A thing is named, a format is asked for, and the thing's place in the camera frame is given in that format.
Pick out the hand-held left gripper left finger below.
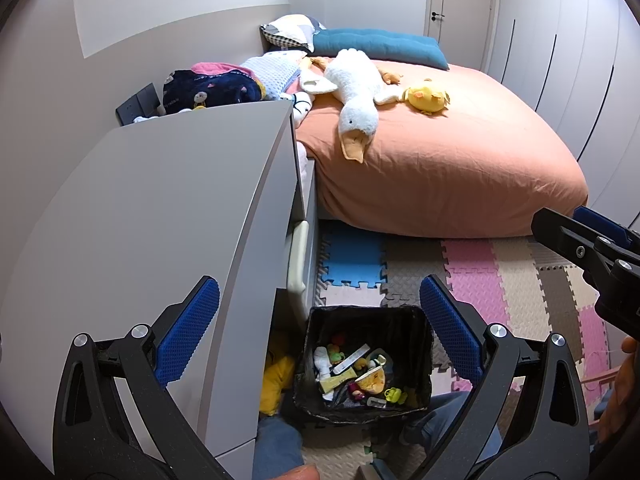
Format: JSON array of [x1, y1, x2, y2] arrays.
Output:
[[52, 275, 236, 480]]

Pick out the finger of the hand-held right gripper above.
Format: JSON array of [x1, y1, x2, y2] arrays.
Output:
[[572, 205, 640, 261], [531, 207, 640, 321]]

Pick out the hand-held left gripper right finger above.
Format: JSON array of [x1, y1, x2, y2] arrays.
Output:
[[420, 275, 593, 480]]

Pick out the orange and yellow toy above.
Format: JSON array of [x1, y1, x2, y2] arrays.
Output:
[[357, 364, 387, 393]]

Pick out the white long cardboard box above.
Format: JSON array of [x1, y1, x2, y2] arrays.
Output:
[[331, 342, 372, 376]]

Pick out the yellow snack wrapper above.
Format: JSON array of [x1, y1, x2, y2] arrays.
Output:
[[320, 369, 358, 396]]

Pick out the black lined trash bin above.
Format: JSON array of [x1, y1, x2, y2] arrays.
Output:
[[292, 304, 435, 413]]

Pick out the white knotted towel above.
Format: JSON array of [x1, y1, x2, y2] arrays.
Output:
[[312, 345, 335, 381]]

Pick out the person's right hand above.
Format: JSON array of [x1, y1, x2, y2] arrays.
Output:
[[597, 335, 640, 443]]

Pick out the person's left hand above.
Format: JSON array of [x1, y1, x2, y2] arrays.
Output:
[[254, 464, 321, 480]]

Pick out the foam puzzle floor mat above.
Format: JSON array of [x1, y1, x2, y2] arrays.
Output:
[[300, 220, 621, 480]]

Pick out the person's right jeans leg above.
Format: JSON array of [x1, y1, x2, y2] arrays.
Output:
[[400, 390, 503, 466]]

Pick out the person's jeans leg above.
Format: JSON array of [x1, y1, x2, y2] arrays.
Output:
[[400, 390, 503, 466], [254, 412, 306, 480]]

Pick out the yellow cloth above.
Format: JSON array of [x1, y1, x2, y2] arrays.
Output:
[[260, 352, 297, 416]]

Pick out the bed with orange sheet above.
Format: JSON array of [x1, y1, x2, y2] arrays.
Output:
[[295, 55, 588, 240]]

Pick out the cream plastic bar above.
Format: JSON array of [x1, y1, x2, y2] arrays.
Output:
[[286, 220, 310, 295]]

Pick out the person's left jeans leg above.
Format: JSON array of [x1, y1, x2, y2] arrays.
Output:
[[254, 412, 306, 480]]

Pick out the white wardrobe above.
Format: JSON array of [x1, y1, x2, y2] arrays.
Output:
[[482, 0, 640, 231]]

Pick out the yellow chick plush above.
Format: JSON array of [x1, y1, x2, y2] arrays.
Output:
[[402, 78, 451, 117]]

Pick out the navy printed blanket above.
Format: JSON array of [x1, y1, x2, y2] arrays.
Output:
[[161, 69, 265, 114]]

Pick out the white door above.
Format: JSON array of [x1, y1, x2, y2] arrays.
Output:
[[424, 0, 496, 73]]

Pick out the white goose plush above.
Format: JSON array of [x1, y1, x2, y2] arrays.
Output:
[[299, 48, 408, 164]]

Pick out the white cloth with black lines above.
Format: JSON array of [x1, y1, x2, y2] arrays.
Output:
[[280, 91, 315, 128]]

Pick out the pink cloth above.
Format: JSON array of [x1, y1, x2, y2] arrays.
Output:
[[191, 61, 261, 86]]

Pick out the teal cushion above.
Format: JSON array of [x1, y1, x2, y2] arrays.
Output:
[[312, 27, 450, 71]]

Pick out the light blue knit blanket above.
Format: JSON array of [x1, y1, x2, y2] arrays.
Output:
[[239, 50, 308, 101]]

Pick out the checkered patchwork pillow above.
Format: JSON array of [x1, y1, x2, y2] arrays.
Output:
[[260, 14, 328, 53]]

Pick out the black wall socket panel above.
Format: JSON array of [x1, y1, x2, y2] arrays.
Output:
[[116, 83, 162, 126]]

